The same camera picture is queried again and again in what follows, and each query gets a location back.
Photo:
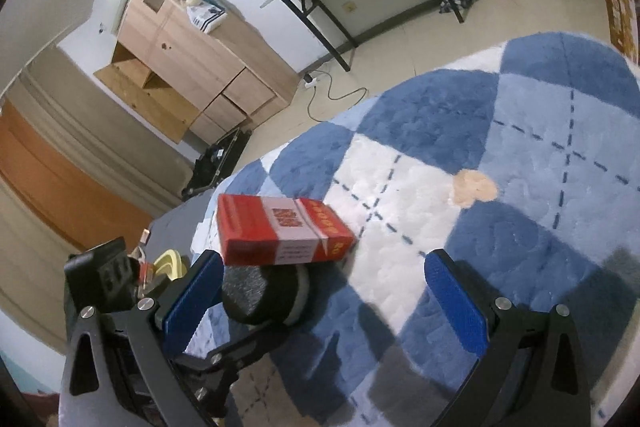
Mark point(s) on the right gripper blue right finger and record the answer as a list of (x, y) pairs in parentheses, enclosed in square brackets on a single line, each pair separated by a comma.
[(456, 295)]

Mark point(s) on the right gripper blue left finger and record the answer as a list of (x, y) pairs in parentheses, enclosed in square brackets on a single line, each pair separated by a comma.
[(186, 300)]

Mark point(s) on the black foam puck front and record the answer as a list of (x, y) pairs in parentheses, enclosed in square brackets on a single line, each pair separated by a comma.
[(269, 293)]

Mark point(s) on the red cigarette carton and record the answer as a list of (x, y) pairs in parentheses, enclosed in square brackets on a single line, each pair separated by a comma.
[(264, 230)]

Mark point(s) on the yellow oval tray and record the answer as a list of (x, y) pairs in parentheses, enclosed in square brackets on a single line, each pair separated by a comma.
[(170, 264)]

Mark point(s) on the black case on floor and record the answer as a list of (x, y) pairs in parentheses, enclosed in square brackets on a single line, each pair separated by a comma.
[(216, 163)]

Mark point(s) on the blue white checkered blanket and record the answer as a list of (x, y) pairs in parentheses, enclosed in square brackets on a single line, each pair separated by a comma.
[(521, 161)]

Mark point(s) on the wooden cabinet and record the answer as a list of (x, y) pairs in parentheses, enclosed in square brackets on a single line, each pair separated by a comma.
[(182, 79)]

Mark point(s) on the folded clothes on cabinet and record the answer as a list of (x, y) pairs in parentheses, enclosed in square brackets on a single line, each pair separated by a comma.
[(204, 15)]

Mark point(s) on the cardboard box by wall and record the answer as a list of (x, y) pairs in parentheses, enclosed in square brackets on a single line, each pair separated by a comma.
[(623, 24)]

